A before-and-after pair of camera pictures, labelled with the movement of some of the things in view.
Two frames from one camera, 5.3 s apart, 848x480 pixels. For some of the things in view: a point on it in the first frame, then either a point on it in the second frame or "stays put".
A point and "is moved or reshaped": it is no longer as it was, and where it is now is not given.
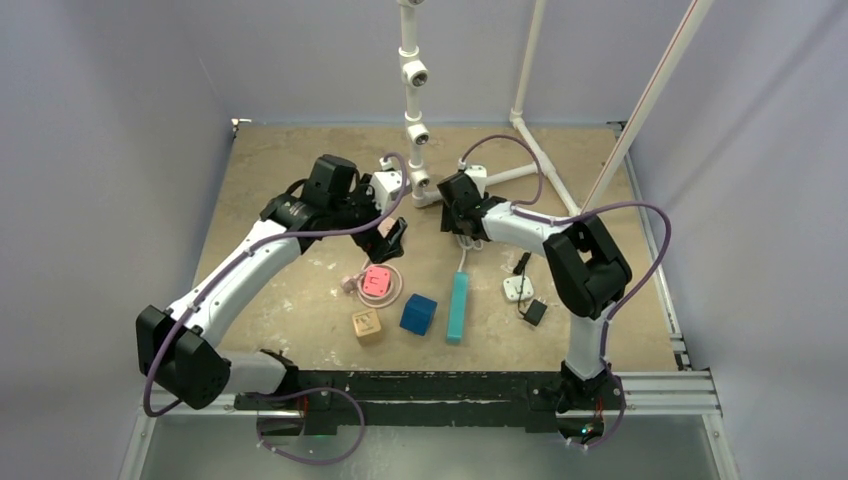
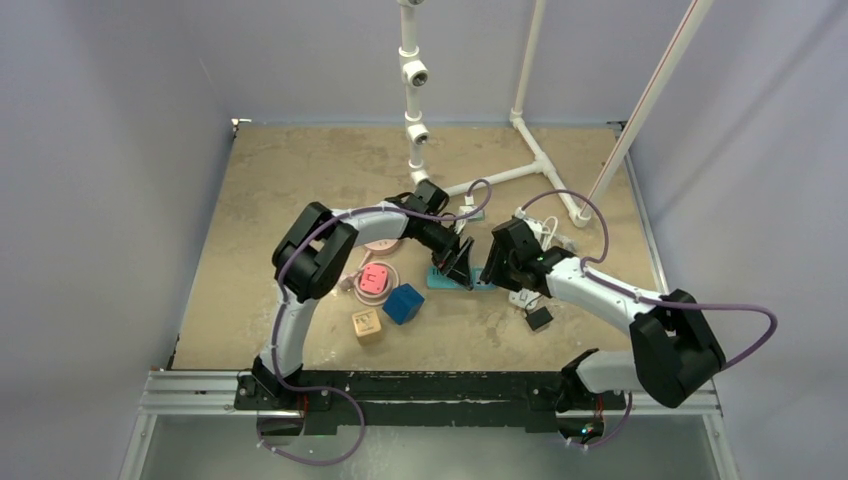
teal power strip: (459, 309) -> (437, 280)
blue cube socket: (417, 314) is moved or reshaped
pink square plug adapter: (377, 281) stays put
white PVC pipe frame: (415, 64) stays put
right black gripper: (454, 216) -> (497, 258)
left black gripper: (379, 248) -> (459, 270)
